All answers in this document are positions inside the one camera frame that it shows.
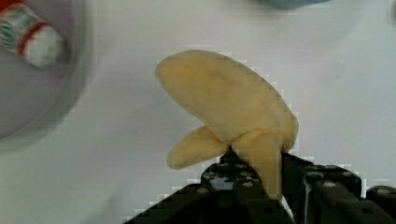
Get blue bowl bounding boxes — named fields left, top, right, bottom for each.
left=262, top=0, right=329, bottom=8

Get red ketchup bottle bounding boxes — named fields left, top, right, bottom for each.
left=0, top=0, right=64, bottom=68

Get peeled yellow toy banana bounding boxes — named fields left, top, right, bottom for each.
left=155, top=50, right=299, bottom=200

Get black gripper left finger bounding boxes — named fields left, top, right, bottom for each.
left=122, top=150, right=294, bottom=224

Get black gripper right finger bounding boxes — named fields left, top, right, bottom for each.
left=282, top=154, right=396, bottom=224

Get grey round plate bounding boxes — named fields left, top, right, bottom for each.
left=1, top=0, right=92, bottom=142

